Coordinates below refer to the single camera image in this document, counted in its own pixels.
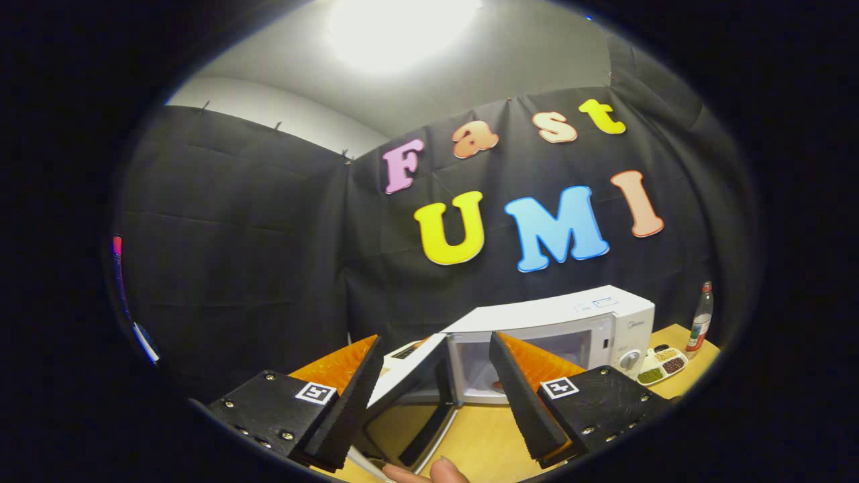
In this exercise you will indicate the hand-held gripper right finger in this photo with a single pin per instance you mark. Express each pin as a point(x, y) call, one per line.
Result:
point(520, 402)

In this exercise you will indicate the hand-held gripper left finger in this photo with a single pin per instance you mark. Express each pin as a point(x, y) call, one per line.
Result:
point(349, 409)

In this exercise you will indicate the white toaster oven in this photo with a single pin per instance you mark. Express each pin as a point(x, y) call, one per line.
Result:
point(570, 315)

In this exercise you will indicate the white bread toaster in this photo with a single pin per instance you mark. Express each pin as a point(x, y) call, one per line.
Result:
point(396, 359)

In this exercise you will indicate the white divided dish of beans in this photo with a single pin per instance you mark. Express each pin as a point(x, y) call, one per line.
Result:
point(661, 367)

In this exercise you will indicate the clear plastic water bottle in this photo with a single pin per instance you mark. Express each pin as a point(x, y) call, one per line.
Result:
point(699, 325)

